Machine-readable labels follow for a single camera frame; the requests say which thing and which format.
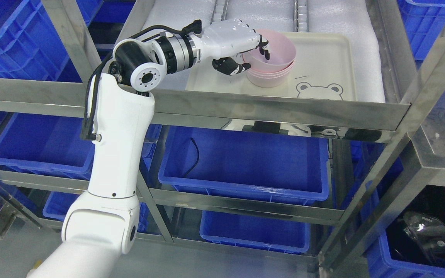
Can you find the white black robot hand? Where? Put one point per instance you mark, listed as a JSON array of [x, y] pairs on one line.
[[221, 41]]

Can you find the pink plastic bowl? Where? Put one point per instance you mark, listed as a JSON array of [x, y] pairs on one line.
[[282, 53]]

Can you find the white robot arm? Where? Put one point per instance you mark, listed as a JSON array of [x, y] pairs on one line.
[[101, 224]]

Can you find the steel shelf rack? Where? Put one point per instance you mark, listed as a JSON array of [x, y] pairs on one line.
[[416, 92]]

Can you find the stacked pink bowls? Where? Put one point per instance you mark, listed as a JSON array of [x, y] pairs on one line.
[[269, 80]]

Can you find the cream bear tray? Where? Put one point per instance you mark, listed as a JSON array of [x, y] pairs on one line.
[[323, 70]]

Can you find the blue bin under tray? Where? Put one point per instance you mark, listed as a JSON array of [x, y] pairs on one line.
[[247, 165]]

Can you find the blue bin bottom centre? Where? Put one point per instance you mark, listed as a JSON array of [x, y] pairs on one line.
[[276, 235]]

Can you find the blue bin middle left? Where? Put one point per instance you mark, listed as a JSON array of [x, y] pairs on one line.
[[46, 145]]

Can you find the blue bin upper left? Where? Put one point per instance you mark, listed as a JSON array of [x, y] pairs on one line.
[[30, 48]]

